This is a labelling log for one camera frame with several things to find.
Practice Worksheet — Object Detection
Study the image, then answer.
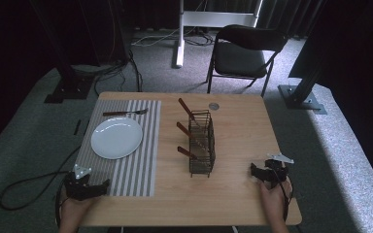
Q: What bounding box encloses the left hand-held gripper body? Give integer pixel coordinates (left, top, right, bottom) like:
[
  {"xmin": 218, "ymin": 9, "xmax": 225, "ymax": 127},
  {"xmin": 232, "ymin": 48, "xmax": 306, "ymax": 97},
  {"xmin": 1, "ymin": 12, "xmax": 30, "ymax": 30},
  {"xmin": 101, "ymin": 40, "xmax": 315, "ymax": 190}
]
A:
[{"xmin": 63, "ymin": 163, "xmax": 95, "ymax": 202}]

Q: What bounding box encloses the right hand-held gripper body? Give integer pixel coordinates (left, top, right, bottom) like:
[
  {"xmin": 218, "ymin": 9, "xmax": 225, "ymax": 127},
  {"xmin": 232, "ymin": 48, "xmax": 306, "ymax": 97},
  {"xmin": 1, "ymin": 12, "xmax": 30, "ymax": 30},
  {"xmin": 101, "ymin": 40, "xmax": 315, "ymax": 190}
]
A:
[{"xmin": 263, "ymin": 152, "xmax": 295, "ymax": 190}]

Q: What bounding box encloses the person's left hand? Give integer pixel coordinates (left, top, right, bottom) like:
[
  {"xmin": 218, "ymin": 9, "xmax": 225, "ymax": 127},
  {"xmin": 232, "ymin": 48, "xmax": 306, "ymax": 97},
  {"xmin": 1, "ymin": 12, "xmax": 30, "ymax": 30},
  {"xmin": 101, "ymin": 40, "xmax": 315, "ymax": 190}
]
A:
[{"xmin": 57, "ymin": 188, "xmax": 95, "ymax": 231}]

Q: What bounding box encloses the person's right hand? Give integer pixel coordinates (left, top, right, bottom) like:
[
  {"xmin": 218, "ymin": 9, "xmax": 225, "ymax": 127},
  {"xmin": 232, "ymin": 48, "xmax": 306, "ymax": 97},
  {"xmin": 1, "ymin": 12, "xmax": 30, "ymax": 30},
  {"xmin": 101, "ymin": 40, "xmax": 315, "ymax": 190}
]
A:
[{"xmin": 259, "ymin": 177, "xmax": 294, "ymax": 227}]

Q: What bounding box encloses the grey striped placemat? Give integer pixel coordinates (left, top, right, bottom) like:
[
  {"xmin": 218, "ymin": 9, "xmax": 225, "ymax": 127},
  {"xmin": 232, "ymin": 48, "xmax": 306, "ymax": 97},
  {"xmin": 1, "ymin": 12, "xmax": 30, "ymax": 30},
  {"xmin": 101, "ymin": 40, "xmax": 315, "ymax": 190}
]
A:
[{"xmin": 74, "ymin": 99, "xmax": 162, "ymax": 198}]

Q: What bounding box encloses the white round plate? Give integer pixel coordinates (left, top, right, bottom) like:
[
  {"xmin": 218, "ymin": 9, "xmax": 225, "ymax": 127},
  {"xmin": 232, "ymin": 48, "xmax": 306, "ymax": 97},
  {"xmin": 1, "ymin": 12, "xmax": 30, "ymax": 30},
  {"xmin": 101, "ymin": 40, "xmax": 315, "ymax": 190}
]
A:
[{"xmin": 90, "ymin": 116, "xmax": 144, "ymax": 160}]

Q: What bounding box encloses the black stand with grey base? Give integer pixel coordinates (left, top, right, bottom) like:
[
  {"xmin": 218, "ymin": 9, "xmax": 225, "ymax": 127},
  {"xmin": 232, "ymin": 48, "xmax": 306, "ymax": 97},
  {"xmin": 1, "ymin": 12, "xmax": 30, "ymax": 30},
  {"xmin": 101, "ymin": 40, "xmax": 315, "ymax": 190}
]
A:
[{"xmin": 277, "ymin": 0, "xmax": 328, "ymax": 116}]

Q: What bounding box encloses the black metal stand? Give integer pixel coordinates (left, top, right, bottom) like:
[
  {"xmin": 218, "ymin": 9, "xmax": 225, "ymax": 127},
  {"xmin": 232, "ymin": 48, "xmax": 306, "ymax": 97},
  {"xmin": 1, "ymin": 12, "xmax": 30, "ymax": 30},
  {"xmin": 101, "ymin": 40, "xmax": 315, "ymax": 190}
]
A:
[{"xmin": 28, "ymin": 0, "xmax": 95, "ymax": 105}]

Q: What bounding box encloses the black folding chair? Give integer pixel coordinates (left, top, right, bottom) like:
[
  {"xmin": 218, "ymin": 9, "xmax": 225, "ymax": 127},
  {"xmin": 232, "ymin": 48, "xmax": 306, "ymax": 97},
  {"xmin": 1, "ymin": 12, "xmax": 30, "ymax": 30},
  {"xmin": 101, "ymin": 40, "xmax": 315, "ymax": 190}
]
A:
[{"xmin": 205, "ymin": 23, "xmax": 288, "ymax": 99}]

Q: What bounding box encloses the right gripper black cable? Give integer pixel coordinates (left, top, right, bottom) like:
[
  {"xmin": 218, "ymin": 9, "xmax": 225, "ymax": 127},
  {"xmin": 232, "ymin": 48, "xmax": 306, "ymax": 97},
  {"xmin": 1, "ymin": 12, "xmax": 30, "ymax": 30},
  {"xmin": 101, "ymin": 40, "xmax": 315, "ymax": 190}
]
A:
[{"xmin": 271, "ymin": 168, "xmax": 295, "ymax": 222}]

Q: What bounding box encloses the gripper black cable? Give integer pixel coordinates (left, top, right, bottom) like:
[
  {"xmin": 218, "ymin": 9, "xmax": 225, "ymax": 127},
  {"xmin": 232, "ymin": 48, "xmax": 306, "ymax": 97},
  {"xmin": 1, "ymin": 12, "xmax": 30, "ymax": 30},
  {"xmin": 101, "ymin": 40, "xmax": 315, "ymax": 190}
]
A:
[
  {"xmin": 0, "ymin": 145, "xmax": 83, "ymax": 212},
  {"xmin": 271, "ymin": 168, "xmax": 295, "ymax": 222}
]

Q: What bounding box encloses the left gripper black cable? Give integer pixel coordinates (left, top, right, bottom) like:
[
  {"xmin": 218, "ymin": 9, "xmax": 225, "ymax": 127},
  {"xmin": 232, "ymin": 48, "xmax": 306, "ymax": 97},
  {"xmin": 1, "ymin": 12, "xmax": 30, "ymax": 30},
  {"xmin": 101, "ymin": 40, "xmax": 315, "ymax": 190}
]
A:
[{"xmin": 0, "ymin": 145, "xmax": 83, "ymax": 212}]

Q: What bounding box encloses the black wire cutlery rack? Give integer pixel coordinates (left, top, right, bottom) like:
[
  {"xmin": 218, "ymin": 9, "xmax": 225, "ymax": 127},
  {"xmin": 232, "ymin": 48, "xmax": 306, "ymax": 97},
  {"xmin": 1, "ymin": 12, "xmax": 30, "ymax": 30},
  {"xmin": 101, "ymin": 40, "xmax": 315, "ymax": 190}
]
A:
[{"xmin": 187, "ymin": 109, "xmax": 217, "ymax": 179}]

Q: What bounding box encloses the wooden-handled cutlery piece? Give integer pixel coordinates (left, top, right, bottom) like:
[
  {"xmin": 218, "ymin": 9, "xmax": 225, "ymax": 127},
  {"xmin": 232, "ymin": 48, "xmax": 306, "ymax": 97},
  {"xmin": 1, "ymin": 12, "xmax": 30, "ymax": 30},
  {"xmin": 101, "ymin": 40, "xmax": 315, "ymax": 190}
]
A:
[
  {"xmin": 177, "ymin": 146, "xmax": 199, "ymax": 161},
  {"xmin": 176, "ymin": 121, "xmax": 196, "ymax": 140},
  {"xmin": 178, "ymin": 97, "xmax": 198, "ymax": 122}
]

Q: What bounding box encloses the wooden-handled fork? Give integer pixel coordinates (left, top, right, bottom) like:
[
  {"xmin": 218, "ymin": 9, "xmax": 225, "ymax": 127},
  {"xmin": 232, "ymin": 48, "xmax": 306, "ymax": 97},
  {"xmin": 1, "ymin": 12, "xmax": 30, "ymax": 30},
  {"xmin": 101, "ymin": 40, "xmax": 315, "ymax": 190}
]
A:
[{"xmin": 102, "ymin": 108, "xmax": 150, "ymax": 117}]

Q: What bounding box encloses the black floor cable bundle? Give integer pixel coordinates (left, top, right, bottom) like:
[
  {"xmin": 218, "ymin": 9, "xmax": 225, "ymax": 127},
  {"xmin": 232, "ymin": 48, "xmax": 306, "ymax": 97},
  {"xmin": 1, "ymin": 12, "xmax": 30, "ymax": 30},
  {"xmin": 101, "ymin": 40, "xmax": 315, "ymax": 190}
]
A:
[{"xmin": 71, "ymin": 48, "xmax": 144, "ymax": 97}]

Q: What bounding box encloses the white metal desk frame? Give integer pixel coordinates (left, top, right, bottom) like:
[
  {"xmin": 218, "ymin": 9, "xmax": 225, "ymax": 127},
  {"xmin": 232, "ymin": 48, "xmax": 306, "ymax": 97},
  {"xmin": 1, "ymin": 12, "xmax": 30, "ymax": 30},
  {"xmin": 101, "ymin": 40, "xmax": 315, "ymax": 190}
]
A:
[{"xmin": 174, "ymin": 0, "xmax": 264, "ymax": 69}]

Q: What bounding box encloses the white floor cable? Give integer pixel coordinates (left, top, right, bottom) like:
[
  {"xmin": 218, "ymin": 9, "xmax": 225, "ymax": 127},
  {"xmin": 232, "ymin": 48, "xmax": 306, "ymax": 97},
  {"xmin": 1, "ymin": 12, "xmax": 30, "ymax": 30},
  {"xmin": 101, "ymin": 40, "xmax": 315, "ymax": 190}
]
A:
[{"xmin": 130, "ymin": 26, "xmax": 216, "ymax": 48}]

